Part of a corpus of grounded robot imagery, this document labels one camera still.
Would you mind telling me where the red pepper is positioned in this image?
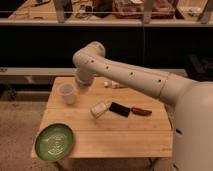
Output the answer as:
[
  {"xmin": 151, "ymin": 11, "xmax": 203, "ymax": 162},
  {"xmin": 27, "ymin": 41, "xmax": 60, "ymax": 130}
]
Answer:
[{"xmin": 131, "ymin": 107, "xmax": 152, "ymax": 116}]

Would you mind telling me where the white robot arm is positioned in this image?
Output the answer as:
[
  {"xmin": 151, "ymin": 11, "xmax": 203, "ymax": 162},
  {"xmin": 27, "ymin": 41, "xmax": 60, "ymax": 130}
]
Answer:
[{"xmin": 73, "ymin": 41, "xmax": 213, "ymax": 171}]

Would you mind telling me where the green ceramic bowl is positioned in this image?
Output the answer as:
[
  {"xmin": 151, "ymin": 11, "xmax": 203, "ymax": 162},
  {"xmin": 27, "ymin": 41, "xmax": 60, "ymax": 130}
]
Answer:
[{"xmin": 34, "ymin": 123, "xmax": 74, "ymax": 162}]

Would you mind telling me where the translucent plastic cup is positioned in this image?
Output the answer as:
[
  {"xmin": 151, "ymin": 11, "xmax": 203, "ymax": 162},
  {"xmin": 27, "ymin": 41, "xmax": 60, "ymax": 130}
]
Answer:
[{"xmin": 58, "ymin": 83, "xmax": 76, "ymax": 105}]

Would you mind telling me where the white plastic bottle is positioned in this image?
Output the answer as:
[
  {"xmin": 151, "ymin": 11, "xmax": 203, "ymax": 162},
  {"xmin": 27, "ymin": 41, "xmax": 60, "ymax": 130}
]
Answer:
[{"xmin": 104, "ymin": 81, "xmax": 125, "ymax": 89}]

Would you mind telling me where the wooden table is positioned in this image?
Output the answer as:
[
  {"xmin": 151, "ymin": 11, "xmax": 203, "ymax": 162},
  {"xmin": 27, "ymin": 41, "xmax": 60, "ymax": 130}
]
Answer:
[{"xmin": 40, "ymin": 77, "xmax": 172, "ymax": 158}]

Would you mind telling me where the black rectangular pouch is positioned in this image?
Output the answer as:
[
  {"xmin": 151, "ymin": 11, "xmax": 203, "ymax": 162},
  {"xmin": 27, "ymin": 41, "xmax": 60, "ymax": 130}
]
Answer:
[{"xmin": 109, "ymin": 102, "xmax": 130, "ymax": 117}]

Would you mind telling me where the red tray on shelf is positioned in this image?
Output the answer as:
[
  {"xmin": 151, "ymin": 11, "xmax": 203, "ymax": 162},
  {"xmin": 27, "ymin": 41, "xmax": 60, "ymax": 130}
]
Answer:
[{"xmin": 113, "ymin": 0, "xmax": 175, "ymax": 19}]

